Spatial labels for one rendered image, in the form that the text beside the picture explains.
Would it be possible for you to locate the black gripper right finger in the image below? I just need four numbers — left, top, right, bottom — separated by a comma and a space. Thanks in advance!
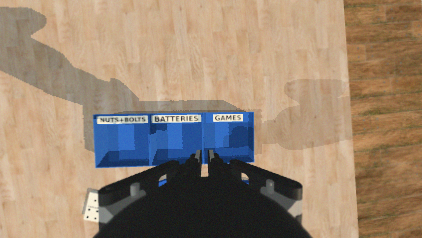
208, 150, 303, 224

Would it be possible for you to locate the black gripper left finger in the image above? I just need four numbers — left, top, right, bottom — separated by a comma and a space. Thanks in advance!
98, 150, 202, 230

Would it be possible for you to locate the blue three-compartment bin rack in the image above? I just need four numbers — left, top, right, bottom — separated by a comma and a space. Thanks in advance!
93, 112, 254, 168

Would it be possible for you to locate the white domino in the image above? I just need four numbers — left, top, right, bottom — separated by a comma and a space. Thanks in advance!
84, 190, 98, 222

